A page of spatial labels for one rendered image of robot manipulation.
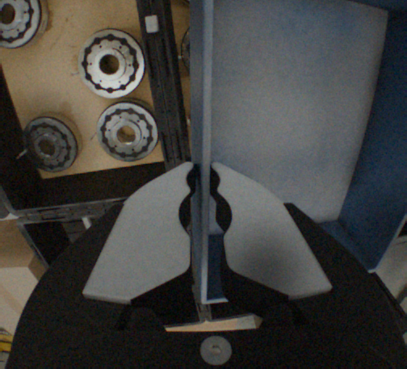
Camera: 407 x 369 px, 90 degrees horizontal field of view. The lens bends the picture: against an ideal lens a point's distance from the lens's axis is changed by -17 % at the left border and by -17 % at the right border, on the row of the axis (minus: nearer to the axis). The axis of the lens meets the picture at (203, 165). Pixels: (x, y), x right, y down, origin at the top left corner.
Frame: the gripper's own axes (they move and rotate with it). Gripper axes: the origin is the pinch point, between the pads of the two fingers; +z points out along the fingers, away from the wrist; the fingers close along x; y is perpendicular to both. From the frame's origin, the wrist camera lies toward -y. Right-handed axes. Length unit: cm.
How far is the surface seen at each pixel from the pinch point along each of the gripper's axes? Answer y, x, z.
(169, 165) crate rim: 10.0, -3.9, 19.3
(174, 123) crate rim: 4.0, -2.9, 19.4
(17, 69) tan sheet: -3.9, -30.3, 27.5
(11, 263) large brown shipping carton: 37, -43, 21
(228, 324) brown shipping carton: 71, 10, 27
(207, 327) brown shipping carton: 72, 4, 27
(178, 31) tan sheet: -7.9, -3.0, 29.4
